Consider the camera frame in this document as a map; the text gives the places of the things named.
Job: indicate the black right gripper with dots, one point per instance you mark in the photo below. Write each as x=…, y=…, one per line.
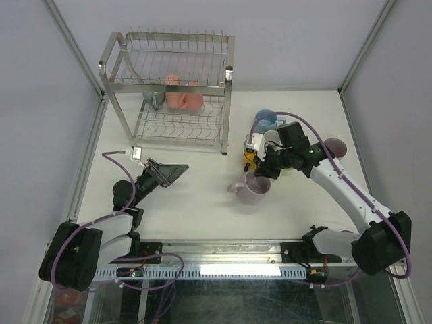
x=262, y=167

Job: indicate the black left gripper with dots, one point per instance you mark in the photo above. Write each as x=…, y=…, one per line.
x=164, y=175

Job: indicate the lilac mug with handle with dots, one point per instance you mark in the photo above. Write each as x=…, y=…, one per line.
x=252, y=189

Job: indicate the tall pink cup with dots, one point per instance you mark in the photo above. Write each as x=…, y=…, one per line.
x=174, y=100

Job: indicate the grey-blue round ceramic cup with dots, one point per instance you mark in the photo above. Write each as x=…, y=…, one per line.
x=155, y=99

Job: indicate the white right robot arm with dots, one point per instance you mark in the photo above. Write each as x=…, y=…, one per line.
x=382, y=237

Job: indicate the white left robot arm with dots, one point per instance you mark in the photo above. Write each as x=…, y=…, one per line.
x=122, y=221

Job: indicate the stainless steel dish rack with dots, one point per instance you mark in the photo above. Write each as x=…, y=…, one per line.
x=139, y=61

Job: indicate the pale green mug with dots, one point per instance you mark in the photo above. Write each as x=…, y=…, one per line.
x=286, y=172

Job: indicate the grey white small mug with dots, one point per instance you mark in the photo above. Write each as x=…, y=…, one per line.
x=272, y=136

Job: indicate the light blue mug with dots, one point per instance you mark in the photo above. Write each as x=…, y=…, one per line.
x=267, y=121

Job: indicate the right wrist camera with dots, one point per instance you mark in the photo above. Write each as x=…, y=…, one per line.
x=255, y=143

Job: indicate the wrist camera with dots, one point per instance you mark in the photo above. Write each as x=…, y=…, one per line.
x=135, y=155
x=255, y=143

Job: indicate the yellow mug black handle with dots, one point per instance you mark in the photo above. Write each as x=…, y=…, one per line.
x=249, y=160

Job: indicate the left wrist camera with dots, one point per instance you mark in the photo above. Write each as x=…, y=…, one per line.
x=135, y=155

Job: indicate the lilac mug black handle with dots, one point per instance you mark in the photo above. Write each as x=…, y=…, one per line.
x=337, y=146

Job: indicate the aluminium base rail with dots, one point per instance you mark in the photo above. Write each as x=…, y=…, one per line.
x=219, y=251

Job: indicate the white slotted cable duct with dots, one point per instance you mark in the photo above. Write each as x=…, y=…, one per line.
x=215, y=271

